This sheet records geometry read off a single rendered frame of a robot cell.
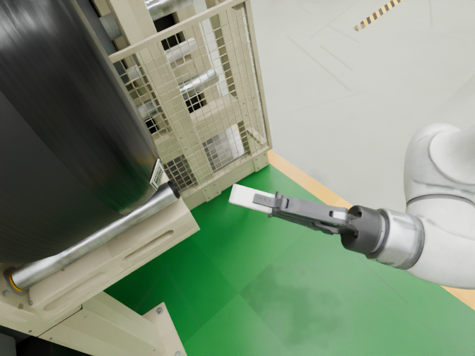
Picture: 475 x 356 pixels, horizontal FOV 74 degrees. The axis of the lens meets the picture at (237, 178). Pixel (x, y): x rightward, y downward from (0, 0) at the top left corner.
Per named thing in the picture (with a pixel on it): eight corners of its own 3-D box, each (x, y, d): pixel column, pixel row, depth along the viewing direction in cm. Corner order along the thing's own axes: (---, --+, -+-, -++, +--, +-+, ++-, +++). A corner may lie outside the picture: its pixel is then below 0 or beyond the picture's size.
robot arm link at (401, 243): (386, 268, 54) (353, 259, 54) (393, 217, 57) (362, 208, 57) (420, 271, 46) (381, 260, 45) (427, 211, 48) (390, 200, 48)
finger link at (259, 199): (282, 211, 50) (287, 208, 47) (251, 203, 50) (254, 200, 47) (284, 202, 50) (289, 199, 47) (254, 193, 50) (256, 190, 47)
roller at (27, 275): (8, 292, 56) (2, 270, 58) (25, 295, 60) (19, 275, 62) (178, 191, 63) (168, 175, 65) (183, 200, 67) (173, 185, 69)
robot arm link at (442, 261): (386, 278, 54) (388, 208, 59) (472, 302, 54) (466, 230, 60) (430, 268, 44) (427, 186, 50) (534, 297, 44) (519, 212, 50)
